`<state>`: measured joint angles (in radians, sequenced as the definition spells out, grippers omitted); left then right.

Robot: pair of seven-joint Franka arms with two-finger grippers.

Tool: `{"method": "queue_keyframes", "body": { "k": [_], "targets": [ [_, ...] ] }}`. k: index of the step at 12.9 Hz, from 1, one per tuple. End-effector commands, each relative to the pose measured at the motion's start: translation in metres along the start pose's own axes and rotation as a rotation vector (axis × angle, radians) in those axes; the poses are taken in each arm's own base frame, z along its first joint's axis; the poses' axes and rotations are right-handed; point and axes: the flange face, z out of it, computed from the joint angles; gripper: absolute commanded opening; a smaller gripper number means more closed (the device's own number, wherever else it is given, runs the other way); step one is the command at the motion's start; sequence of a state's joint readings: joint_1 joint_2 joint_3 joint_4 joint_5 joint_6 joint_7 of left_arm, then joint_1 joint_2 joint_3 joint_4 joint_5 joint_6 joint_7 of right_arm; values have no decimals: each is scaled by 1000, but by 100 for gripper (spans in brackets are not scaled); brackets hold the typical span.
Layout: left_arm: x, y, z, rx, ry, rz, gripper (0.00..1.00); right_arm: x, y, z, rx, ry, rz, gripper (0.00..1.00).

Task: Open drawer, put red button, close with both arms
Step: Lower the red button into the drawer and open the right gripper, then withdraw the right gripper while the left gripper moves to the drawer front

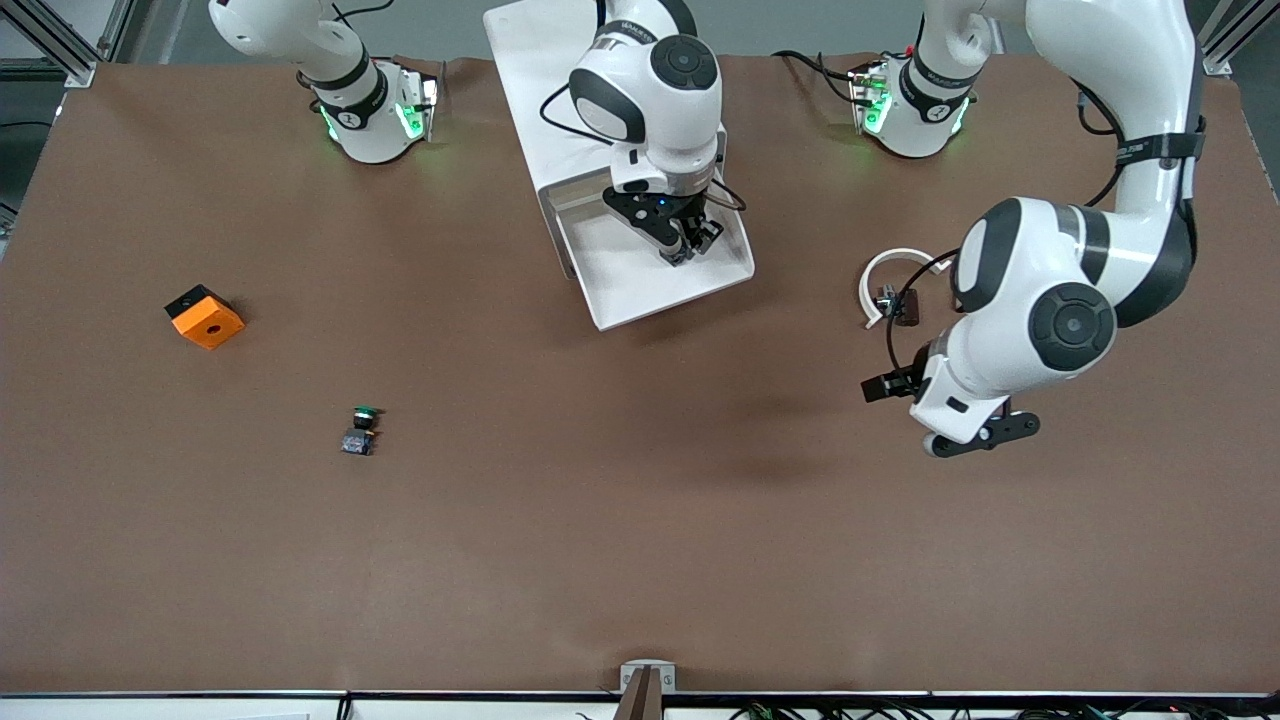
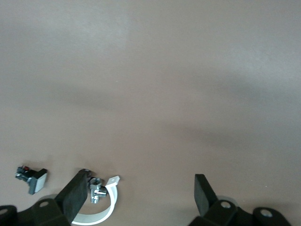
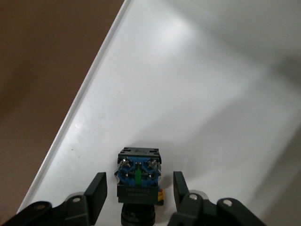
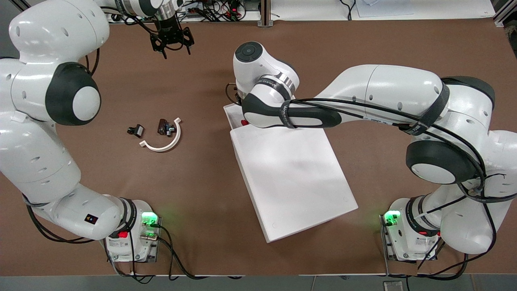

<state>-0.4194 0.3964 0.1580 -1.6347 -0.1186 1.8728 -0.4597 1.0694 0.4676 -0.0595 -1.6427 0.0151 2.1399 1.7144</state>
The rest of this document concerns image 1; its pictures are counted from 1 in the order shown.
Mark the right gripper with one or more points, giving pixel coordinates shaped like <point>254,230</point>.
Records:
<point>687,222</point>

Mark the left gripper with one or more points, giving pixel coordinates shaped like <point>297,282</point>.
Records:
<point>897,383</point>

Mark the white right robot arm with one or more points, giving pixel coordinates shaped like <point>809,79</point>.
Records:
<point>660,100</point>

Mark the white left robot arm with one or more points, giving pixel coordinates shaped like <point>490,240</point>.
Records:
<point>1150,80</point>

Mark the green push button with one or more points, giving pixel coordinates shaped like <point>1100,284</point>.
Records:
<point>358,440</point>

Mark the dark brown contact block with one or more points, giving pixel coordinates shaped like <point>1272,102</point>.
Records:
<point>905,306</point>

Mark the brown paper table cover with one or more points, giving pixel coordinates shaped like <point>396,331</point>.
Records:
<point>640,500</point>

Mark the orange and black box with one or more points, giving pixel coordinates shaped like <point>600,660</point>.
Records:
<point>208,325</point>

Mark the grey metal bracket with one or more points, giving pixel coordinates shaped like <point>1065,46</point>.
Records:
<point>630,672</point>

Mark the aluminium frame profile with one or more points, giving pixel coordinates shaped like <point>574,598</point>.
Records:
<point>60,45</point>
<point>1235,40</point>

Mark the white table edge rail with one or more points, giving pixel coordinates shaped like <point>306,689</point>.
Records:
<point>200,705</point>

